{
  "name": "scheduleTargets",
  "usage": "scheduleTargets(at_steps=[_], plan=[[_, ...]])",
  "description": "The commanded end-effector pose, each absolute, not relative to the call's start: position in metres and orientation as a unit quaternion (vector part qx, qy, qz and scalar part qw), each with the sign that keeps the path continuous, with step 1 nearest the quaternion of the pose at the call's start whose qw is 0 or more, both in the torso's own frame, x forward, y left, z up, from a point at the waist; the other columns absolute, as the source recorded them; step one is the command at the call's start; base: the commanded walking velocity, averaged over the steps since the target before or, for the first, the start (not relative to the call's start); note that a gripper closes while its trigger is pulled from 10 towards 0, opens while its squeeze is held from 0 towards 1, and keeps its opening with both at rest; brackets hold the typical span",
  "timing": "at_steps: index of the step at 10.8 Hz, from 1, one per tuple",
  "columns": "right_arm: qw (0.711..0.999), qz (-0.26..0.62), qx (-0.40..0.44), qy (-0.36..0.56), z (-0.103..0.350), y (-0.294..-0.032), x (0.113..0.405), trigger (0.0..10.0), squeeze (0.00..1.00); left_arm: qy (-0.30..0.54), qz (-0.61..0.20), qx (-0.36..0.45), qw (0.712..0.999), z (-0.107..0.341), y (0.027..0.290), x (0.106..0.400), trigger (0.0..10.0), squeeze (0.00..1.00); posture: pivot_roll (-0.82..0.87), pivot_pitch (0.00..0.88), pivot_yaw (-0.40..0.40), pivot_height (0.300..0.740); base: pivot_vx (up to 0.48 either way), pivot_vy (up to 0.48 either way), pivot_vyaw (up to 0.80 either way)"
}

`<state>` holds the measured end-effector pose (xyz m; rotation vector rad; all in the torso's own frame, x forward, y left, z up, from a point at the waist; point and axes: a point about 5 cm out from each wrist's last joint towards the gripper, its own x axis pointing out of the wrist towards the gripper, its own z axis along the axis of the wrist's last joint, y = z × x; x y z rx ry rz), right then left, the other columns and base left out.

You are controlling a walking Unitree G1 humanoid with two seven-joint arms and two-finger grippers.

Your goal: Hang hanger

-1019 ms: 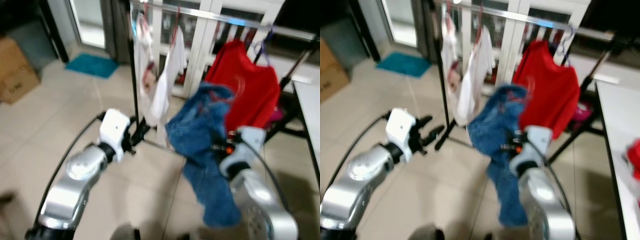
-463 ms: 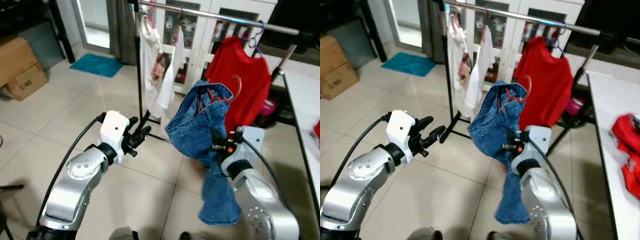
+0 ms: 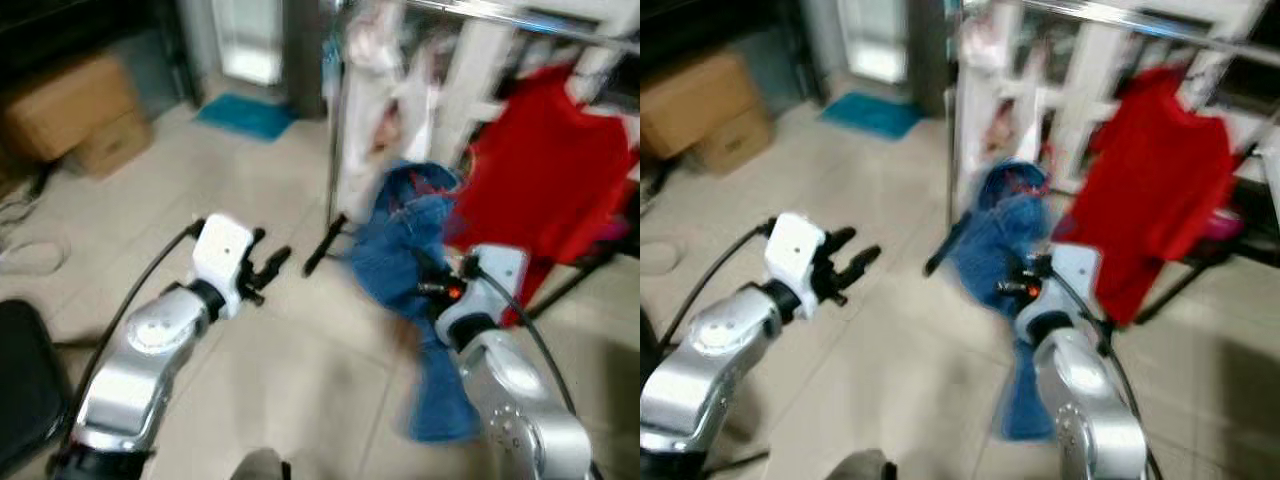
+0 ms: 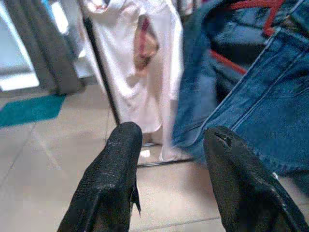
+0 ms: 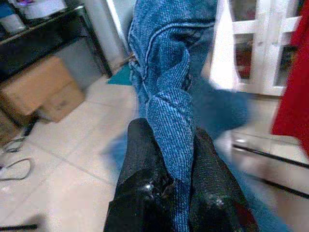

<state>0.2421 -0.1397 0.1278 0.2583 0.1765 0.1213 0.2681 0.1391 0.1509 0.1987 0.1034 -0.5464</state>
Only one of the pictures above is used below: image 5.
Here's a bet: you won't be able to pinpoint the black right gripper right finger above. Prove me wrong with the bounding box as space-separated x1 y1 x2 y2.
189 128 260 232

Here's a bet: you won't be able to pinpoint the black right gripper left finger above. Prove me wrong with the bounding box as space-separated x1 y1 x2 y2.
103 118 175 232

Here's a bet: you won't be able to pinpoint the blue denim jeans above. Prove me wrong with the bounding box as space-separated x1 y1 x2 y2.
102 0 293 232

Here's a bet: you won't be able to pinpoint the teal floor mat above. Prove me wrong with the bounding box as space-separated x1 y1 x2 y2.
107 65 133 85

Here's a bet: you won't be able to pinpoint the plain brown cardboard box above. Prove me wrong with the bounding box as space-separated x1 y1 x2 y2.
0 57 86 123

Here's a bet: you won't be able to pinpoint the red cloth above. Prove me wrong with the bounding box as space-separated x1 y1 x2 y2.
271 0 309 158

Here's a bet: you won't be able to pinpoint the black shelf unit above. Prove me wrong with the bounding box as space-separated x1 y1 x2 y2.
0 4 113 83

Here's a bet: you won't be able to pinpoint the white glazed door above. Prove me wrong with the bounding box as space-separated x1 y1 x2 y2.
210 0 302 96

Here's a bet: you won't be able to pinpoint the white storage box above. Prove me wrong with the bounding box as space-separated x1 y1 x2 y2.
24 0 67 19
0 14 25 33

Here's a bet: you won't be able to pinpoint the grey floor cable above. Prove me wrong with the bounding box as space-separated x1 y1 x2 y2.
0 158 32 181

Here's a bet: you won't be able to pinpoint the black floor cable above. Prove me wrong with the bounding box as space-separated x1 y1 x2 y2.
0 116 41 155

